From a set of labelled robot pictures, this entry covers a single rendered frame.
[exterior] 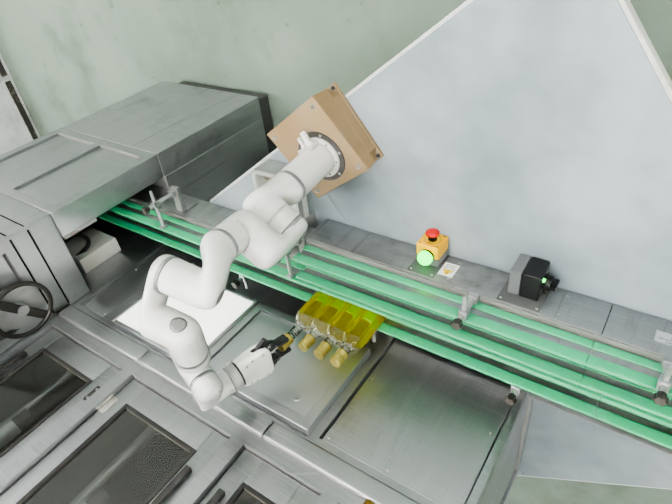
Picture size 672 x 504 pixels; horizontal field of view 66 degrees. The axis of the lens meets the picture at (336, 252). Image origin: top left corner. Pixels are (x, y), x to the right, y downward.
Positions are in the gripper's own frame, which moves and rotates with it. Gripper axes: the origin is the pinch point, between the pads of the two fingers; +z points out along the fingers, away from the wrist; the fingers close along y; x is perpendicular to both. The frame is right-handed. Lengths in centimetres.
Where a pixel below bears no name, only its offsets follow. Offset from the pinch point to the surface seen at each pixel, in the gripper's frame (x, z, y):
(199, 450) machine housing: -1.5, -33.1, -17.1
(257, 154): 122, 68, -7
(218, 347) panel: 25.0, -11.0, -12.6
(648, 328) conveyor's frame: -72, 61, 16
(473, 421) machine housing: -48, 29, -16
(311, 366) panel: -2.9, 6.8, -12.9
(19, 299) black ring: 85, -55, -1
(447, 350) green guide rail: -33.0, 35.0, -2.9
